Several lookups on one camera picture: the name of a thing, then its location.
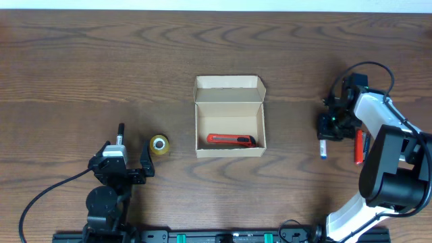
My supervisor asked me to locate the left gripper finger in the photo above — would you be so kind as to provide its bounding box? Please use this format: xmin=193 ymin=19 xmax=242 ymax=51
xmin=95 ymin=140 xmax=111 ymax=157
xmin=140 ymin=140 xmax=155 ymax=177

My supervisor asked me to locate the red stapler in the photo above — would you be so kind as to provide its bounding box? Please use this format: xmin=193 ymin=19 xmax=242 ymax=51
xmin=354 ymin=130 xmax=371 ymax=165

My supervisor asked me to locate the blue whiteboard marker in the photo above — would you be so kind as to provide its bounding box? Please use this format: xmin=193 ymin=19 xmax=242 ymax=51
xmin=319 ymin=140 xmax=327 ymax=159

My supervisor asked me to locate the red utility knife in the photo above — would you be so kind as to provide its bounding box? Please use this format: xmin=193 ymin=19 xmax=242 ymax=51
xmin=207 ymin=134 xmax=257 ymax=148

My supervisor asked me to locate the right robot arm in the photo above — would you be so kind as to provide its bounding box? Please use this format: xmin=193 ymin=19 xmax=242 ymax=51
xmin=309 ymin=73 xmax=431 ymax=242

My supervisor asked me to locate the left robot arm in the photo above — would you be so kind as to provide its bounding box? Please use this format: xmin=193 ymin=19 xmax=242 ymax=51
xmin=83 ymin=141 xmax=155 ymax=243

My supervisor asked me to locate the yellow tape roll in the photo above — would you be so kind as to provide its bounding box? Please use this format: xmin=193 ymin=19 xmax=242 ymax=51
xmin=150 ymin=134 xmax=169 ymax=155

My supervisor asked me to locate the black marker pen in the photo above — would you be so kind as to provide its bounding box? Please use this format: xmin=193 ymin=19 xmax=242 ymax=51
xmin=116 ymin=123 xmax=125 ymax=145

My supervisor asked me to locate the open cardboard box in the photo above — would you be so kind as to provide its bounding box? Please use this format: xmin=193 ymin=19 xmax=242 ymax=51
xmin=193 ymin=76 xmax=267 ymax=158

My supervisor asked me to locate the left black cable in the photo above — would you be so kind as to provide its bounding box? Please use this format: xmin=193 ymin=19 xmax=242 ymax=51
xmin=18 ymin=167 xmax=92 ymax=243

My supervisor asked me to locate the black cable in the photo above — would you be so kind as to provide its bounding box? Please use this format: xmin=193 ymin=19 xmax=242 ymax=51
xmin=329 ymin=61 xmax=432 ymax=243
xmin=18 ymin=167 xmax=92 ymax=243

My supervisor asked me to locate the right black cable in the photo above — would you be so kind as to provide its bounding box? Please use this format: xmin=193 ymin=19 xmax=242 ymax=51
xmin=329 ymin=61 xmax=432 ymax=243

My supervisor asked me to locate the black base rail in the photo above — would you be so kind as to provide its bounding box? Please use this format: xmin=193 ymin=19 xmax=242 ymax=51
xmin=52 ymin=228 xmax=392 ymax=243

